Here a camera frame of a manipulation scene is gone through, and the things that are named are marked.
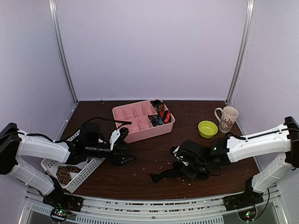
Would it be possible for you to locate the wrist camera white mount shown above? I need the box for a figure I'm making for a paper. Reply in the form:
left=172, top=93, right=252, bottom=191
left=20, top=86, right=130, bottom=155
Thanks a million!
left=170, top=146, right=189, bottom=167
left=109, top=127, right=129, bottom=151

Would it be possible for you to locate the aluminium frame post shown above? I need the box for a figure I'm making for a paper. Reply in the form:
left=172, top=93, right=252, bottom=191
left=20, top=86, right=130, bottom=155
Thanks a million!
left=226, top=0, right=255, bottom=105
left=49, top=0, right=78, bottom=104

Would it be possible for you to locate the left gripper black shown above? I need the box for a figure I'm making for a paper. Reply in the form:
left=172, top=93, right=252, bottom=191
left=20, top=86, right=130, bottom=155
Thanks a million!
left=85, top=141, right=137, bottom=167

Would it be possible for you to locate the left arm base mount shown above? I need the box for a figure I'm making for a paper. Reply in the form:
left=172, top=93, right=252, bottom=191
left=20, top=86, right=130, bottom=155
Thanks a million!
left=43, top=195, right=84, bottom=212

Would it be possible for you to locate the brown patterned necktie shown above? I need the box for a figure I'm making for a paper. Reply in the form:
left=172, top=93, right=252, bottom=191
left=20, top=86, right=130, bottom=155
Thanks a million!
left=56, top=165, right=81, bottom=185

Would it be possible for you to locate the black necktie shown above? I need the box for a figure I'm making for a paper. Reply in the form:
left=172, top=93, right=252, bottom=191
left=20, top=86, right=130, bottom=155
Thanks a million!
left=149, top=162, right=183, bottom=183

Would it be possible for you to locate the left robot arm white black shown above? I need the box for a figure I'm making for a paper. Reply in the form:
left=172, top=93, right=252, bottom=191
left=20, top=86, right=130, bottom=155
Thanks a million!
left=0, top=123, right=136, bottom=207

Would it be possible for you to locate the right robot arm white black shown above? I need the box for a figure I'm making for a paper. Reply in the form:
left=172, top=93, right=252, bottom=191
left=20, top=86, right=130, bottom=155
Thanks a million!
left=171, top=117, right=299, bottom=206

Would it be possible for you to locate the pink divided organizer tray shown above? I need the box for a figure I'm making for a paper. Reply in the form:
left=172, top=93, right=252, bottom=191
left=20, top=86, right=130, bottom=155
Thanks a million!
left=112, top=100, right=175, bottom=143

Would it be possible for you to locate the white patterned mug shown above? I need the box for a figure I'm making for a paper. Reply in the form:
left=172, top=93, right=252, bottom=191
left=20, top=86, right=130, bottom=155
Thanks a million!
left=214, top=106, right=239, bottom=133

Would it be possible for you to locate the green plastic bowl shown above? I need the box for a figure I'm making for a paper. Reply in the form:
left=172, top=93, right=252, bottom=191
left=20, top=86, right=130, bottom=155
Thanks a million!
left=198, top=120, right=218, bottom=139

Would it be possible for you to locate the left aluminium frame post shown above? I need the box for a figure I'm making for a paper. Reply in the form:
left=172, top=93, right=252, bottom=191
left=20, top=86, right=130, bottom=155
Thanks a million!
left=49, top=0, right=78, bottom=104

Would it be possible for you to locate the rolled brown tie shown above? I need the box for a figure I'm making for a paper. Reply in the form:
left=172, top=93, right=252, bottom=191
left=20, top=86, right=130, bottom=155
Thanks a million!
left=150, top=99, right=164, bottom=113

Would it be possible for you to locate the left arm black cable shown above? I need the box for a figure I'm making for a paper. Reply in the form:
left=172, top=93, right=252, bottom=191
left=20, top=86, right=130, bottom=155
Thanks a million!
left=14, top=116, right=133, bottom=144

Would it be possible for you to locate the rolled blue patterned tie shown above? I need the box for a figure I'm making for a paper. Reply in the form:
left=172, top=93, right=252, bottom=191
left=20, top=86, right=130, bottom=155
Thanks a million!
left=148, top=114, right=164, bottom=127

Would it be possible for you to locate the aluminium front rail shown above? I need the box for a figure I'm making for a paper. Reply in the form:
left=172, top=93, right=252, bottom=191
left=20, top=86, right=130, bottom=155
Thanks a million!
left=17, top=185, right=290, bottom=224

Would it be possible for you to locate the rolled orange black tie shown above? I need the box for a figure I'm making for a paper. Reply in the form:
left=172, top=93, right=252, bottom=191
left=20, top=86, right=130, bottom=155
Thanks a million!
left=159, top=110, right=172, bottom=124

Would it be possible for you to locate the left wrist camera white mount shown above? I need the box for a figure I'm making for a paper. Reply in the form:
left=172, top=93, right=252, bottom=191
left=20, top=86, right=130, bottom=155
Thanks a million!
left=109, top=127, right=129, bottom=151

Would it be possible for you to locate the white perforated plastic basket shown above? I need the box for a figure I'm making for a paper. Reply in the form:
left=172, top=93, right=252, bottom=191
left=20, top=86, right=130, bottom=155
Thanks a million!
left=41, top=129, right=105, bottom=193

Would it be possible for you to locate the right aluminium frame post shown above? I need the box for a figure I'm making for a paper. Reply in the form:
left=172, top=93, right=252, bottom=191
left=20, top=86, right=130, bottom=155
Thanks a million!
left=226, top=0, right=255, bottom=105

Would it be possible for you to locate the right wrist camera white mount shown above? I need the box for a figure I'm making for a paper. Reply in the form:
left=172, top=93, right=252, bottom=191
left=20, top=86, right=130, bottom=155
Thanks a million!
left=170, top=146, right=189, bottom=167

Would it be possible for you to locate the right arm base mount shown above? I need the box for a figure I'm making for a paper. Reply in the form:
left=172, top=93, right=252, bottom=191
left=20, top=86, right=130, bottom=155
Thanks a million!
left=223, top=192, right=263, bottom=211

